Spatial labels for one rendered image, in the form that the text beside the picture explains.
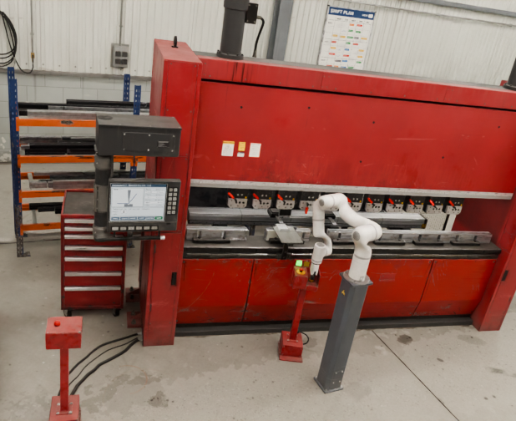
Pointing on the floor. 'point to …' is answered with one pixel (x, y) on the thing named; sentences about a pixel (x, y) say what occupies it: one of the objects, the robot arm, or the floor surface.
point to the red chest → (88, 259)
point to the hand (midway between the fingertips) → (312, 277)
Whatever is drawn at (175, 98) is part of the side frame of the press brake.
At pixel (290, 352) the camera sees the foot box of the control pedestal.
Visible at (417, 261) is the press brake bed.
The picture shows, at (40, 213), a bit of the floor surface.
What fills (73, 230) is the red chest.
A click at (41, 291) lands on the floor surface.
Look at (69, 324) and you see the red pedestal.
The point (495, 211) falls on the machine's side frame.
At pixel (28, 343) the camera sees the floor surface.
